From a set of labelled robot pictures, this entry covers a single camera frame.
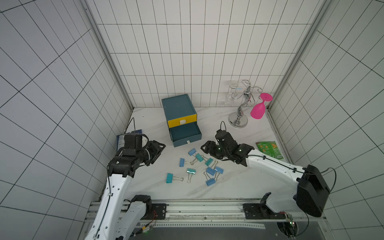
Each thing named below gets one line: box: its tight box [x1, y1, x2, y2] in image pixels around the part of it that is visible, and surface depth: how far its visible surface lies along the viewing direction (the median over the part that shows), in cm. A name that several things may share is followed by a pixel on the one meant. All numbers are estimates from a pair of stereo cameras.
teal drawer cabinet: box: [161, 93, 202, 140], surface depth 92 cm
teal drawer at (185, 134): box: [168, 121, 202, 148], surface depth 91 cm
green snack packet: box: [256, 141, 284, 160], surface depth 94 cm
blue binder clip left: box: [179, 158, 192, 167], surface depth 91 cm
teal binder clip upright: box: [201, 154, 213, 167], surface depth 91 cm
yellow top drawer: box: [167, 114, 198, 128], surface depth 88 cm
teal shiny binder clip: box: [186, 168, 196, 184], surface depth 87 cm
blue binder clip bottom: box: [203, 171, 216, 187], surface depth 85 cm
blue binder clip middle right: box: [213, 166, 224, 181], surface depth 89 cm
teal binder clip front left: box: [166, 173, 184, 184], surface depth 85 cm
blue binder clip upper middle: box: [188, 148, 197, 156], surface depth 97 cm
